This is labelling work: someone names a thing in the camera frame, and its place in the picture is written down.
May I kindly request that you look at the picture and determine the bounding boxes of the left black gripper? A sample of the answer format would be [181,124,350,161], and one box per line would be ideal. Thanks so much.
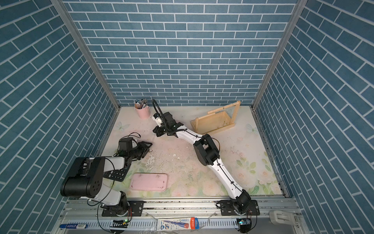
[128,141,153,160]

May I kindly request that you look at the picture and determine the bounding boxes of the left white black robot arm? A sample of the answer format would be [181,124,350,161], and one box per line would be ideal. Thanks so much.
[60,132,153,216]

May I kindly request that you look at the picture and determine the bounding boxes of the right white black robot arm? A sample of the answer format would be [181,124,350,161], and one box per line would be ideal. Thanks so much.
[152,99,252,215]

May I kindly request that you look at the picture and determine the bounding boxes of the wooden jewelry display stand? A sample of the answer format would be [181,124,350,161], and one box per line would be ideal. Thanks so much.
[191,101,241,135]

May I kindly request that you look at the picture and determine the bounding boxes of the pink pen holder cup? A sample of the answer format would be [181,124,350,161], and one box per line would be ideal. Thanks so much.
[135,106,151,120]

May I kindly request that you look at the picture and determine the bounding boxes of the pink plastic tray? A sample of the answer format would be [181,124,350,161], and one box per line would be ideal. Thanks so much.
[130,173,168,192]

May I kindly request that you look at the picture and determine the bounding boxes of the pens in cup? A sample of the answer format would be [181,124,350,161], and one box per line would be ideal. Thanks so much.
[134,99,148,110]

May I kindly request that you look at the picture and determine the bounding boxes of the black calculator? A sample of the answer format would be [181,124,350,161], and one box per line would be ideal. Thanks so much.
[103,167,130,182]

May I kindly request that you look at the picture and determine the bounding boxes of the blue marker pen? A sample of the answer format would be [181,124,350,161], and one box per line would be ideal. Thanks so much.
[59,224,88,229]

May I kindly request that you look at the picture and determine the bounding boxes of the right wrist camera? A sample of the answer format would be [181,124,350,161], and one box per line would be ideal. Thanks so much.
[152,113,163,127]

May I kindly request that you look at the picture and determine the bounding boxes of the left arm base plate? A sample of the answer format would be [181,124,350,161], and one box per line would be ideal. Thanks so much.
[102,200,144,217]

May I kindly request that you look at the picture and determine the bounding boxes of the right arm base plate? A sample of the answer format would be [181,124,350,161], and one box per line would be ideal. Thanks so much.
[215,199,260,216]

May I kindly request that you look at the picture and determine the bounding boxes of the white plastic bracket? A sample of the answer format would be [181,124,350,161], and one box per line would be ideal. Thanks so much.
[269,210,298,226]

